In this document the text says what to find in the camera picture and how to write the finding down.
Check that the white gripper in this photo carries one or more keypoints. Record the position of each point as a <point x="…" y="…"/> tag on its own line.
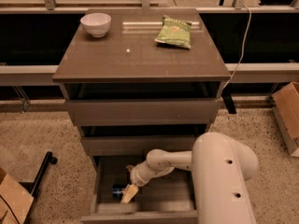
<point x="135" y="175"/>

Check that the blue pepsi can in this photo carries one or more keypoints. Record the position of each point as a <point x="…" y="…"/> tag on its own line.
<point x="117" y="191"/>

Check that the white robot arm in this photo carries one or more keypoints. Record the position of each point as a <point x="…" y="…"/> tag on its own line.
<point x="219" y="165"/>

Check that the grey open bottom drawer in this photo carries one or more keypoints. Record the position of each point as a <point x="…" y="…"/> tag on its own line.
<point x="164" y="200"/>

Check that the grey middle drawer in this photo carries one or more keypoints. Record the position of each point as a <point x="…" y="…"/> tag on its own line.
<point x="104" y="141"/>

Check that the grey top drawer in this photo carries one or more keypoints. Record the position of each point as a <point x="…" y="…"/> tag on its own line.
<point x="142" y="111"/>

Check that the grey drawer cabinet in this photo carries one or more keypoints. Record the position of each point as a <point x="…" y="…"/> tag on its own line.
<point x="127" y="63"/>

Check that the black chair leg with caster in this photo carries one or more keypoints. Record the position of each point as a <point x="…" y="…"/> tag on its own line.
<point x="33" y="187"/>

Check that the cardboard box bottom left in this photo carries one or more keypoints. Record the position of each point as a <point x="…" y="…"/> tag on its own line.
<point x="15" y="200"/>

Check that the cardboard box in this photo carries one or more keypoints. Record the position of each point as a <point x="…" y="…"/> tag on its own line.
<point x="286" y="111"/>
<point x="15" y="200"/>

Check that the green chip bag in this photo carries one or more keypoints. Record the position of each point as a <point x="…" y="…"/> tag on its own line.
<point x="175" y="32"/>

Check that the white ceramic bowl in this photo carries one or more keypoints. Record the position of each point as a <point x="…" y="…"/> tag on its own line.
<point x="96" y="24"/>

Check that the cardboard box right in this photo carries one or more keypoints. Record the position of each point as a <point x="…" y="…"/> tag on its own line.
<point x="286" y="111"/>

